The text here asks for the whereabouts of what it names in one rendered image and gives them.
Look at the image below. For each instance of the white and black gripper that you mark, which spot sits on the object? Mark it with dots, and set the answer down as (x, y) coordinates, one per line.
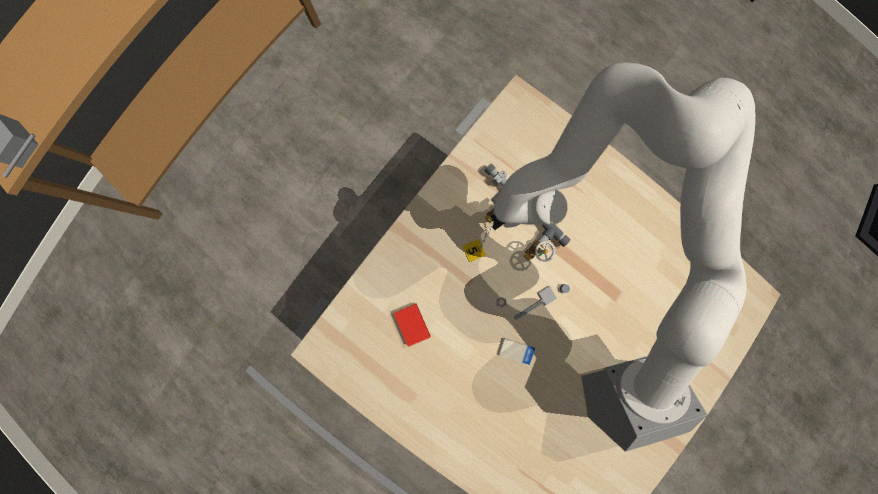
(498, 223)

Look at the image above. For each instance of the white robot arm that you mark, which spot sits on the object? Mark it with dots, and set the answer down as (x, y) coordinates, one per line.
(691, 132)

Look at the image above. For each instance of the grey pipe manifold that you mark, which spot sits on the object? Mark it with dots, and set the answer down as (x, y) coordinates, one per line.
(550, 232)

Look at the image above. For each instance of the red flat block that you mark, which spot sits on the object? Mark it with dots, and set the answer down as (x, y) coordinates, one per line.
(412, 325)

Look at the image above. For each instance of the yellow square tag on metal chain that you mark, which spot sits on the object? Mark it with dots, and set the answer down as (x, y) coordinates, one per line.
(473, 250)

